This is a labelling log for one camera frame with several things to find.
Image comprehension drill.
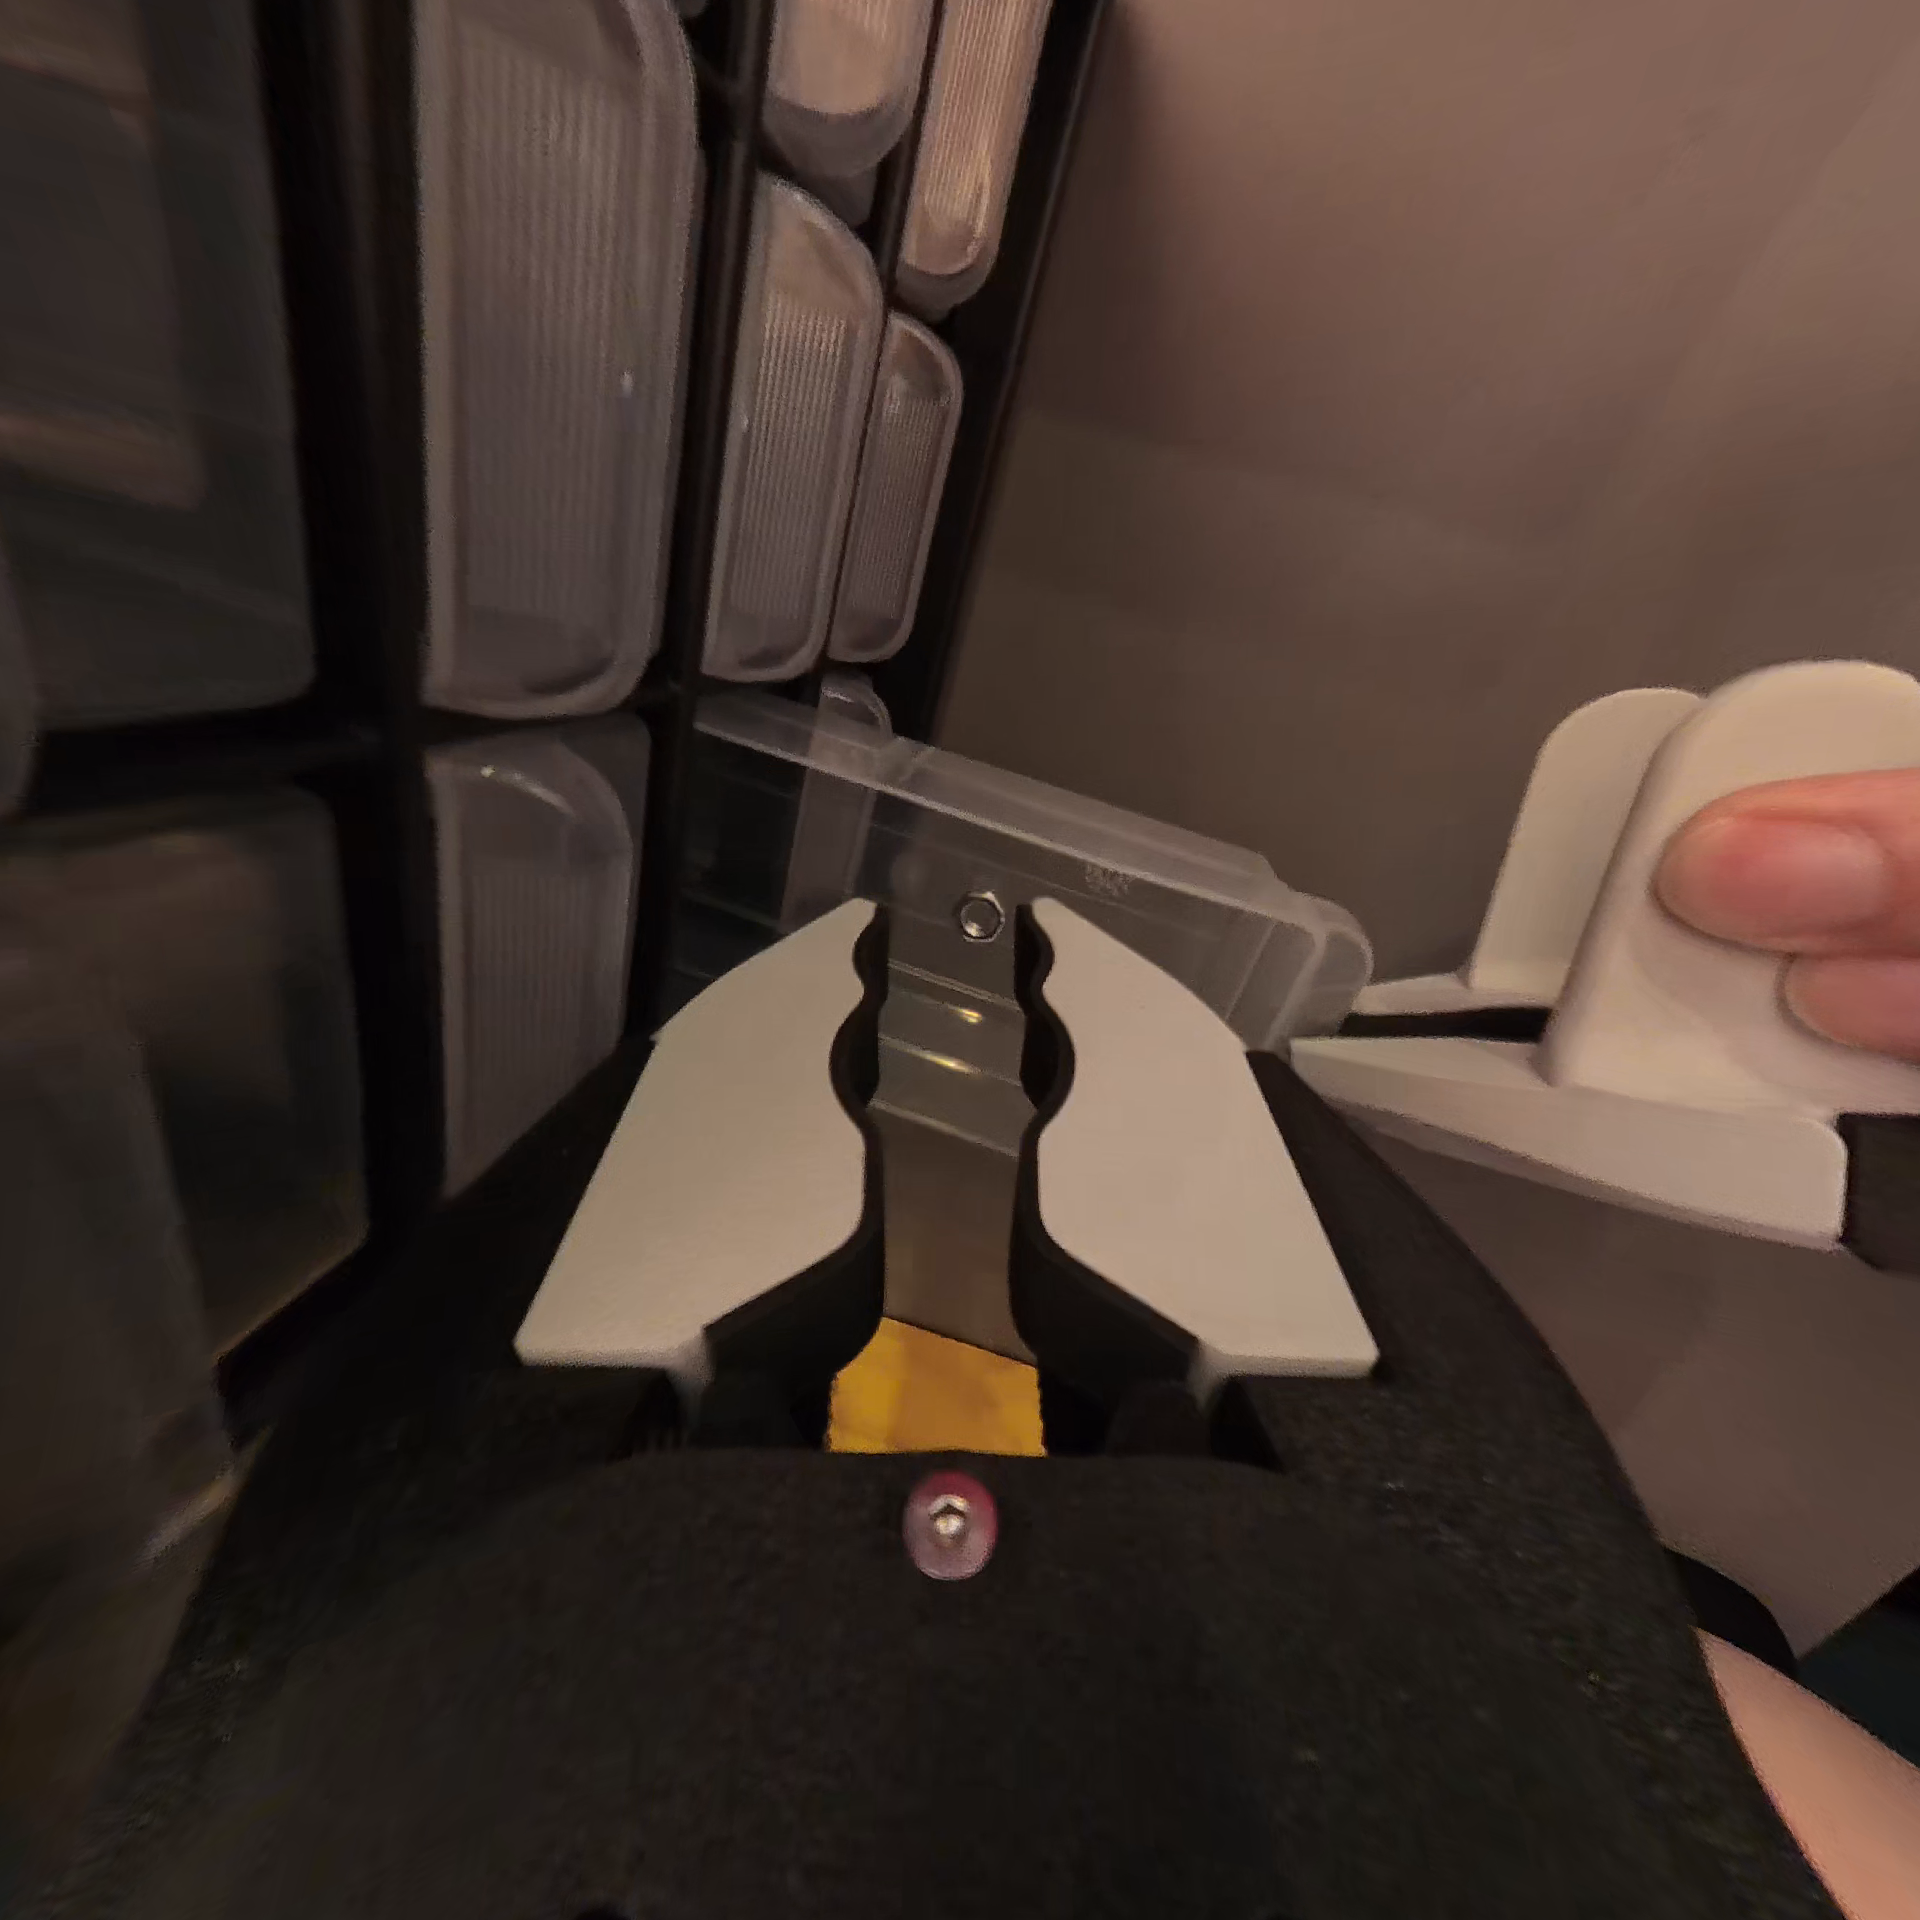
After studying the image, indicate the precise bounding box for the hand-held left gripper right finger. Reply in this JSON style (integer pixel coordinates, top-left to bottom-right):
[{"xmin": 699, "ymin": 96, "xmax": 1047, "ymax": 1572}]
[{"xmin": 1012, "ymin": 895, "xmax": 1380, "ymax": 1382}]

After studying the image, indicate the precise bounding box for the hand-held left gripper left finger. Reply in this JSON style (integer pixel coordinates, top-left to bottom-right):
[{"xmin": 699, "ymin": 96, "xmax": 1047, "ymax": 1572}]
[{"xmin": 517, "ymin": 895, "xmax": 890, "ymax": 1382}]

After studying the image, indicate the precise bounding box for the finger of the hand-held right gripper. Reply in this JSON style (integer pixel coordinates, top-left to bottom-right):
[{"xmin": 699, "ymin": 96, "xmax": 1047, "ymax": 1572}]
[
  {"xmin": 1341, "ymin": 687, "xmax": 1706, "ymax": 1038},
  {"xmin": 1290, "ymin": 1029, "xmax": 1853, "ymax": 1254}
]

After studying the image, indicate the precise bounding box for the yellow plastic bin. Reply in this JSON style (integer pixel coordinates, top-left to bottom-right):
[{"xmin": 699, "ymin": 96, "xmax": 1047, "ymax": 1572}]
[{"xmin": 826, "ymin": 1321, "xmax": 1051, "ymax": 1458}]

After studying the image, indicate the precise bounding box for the clear plastic drawer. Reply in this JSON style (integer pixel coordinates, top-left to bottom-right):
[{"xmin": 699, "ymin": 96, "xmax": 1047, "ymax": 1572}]
[{"xmin": 676, "ymin": 696, "xmax": 1374, "ymax": 1334}]

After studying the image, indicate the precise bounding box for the black drawer cabinet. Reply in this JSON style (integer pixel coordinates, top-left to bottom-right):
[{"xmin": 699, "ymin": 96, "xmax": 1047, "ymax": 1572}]
[{"xmin": 0, "ymin": 0, "xmax": 1112, "ymax": 1801}]

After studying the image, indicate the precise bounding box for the person's right hand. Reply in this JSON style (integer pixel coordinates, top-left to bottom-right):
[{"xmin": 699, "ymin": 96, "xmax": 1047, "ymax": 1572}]
[{"xmin": 1656, "ymin": 771, "xmax": 1920, "ymax": 1059}]

